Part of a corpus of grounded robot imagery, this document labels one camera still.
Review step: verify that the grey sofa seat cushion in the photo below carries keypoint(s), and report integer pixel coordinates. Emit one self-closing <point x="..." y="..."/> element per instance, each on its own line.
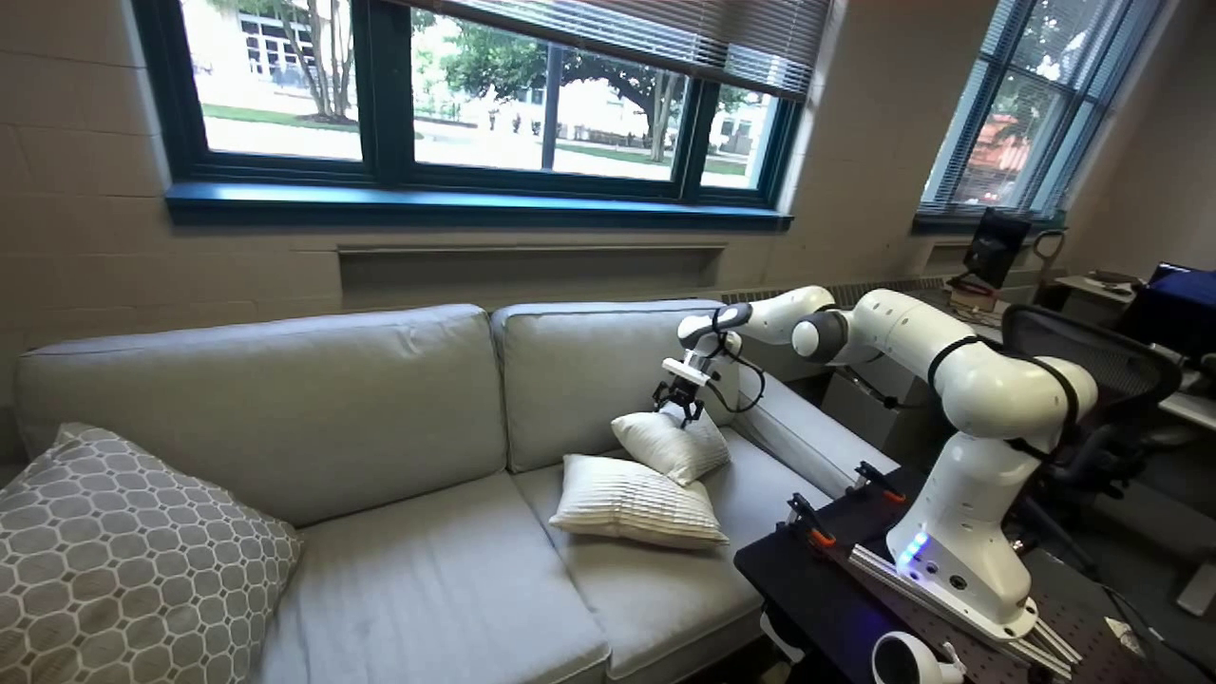
<point x="658" y="596"/>
<point x="433" y="596"/>

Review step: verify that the black office chair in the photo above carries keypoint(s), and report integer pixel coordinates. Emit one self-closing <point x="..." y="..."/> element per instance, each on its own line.
<point x="1126" y="380"/>

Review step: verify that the dark blue bin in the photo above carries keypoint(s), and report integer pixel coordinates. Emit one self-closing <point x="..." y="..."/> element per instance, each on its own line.
<point x="1184" y="309"/>

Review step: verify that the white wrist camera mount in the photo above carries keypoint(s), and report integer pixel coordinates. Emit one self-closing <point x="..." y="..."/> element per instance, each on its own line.
<point x="687" y="369"/>

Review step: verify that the grey fabric sofa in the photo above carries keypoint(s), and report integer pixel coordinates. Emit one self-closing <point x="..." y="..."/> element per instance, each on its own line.
<point x="687" y="648"/>

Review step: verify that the light blue window frame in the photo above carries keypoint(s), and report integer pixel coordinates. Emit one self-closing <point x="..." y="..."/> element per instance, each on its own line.
<point x="963" y="222"/>

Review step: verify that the white VR controller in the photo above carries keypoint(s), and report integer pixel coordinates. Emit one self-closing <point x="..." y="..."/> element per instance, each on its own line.
<point x="914" y="660"/>

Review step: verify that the dark teal window frame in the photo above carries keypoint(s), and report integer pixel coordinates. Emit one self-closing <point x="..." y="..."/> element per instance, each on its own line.
<point x="381" y="89"/>

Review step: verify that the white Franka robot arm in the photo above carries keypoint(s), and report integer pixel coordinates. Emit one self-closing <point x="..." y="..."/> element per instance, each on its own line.
<point x="976" y="380"/>

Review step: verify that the black robot table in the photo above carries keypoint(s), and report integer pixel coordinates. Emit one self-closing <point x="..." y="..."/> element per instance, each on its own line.
<point x="813" y="610"/>

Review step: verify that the black monitor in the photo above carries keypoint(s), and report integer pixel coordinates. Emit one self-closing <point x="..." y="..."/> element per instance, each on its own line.
<point x="998" y="250"/>

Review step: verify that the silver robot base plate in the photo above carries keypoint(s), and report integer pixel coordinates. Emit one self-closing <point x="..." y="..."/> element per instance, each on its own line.
<point x="1048" y="641"/>

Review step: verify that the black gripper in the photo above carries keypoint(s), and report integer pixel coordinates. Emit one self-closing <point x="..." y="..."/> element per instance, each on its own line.
<point x="687" y="394"/>

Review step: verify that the orange black clamp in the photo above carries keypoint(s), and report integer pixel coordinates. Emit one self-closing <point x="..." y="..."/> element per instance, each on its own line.
<point x="813" y="525"/>
<point x="876" y="480"/>

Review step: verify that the large grey patterned pillow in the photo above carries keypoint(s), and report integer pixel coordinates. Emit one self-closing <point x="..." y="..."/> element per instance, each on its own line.
<point x="117" y="573"/>

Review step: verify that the small cream pleated pillow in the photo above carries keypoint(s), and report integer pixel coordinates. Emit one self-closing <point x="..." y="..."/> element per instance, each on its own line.
<point x="677" y="450"/>
<point x="628" y="501"/>

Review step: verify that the grey sofa back cushion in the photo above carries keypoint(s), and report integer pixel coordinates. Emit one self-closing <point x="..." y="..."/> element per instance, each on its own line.
<point x="573" y="380"/>
<point x="319" y="406"/>

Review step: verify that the grey window blinds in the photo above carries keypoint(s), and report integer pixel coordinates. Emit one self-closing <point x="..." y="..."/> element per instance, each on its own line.
<point x="709" y="33"/>

